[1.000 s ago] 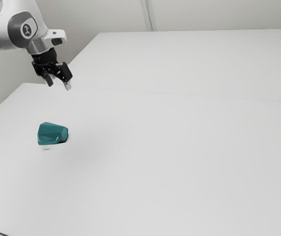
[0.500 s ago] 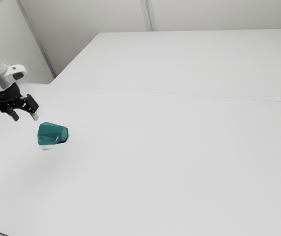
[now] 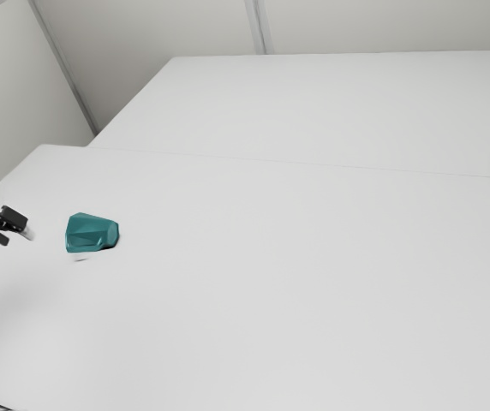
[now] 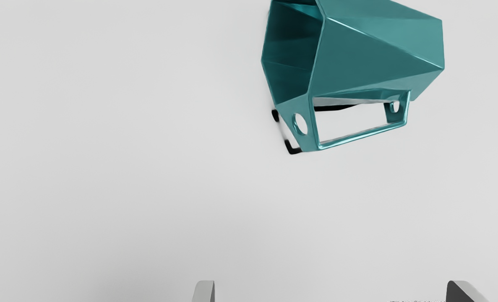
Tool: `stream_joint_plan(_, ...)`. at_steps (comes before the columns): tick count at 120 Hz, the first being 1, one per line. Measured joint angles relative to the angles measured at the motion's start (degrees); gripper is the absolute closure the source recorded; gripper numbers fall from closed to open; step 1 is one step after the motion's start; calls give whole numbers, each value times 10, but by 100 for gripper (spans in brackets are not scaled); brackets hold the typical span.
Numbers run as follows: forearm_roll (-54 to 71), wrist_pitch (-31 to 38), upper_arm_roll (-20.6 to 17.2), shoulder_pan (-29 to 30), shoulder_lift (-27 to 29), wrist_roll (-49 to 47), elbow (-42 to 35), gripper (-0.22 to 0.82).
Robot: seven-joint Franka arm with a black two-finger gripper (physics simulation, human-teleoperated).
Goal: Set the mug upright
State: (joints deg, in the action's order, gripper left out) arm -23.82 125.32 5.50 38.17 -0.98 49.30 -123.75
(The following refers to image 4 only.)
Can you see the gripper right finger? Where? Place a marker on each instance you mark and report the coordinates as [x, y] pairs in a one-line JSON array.
[[462, 292]]

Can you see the teal faceted mug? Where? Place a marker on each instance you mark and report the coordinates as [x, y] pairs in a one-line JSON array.
[[358, 58]]

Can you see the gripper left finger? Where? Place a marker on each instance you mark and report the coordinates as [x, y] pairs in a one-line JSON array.
[[204, 292]]

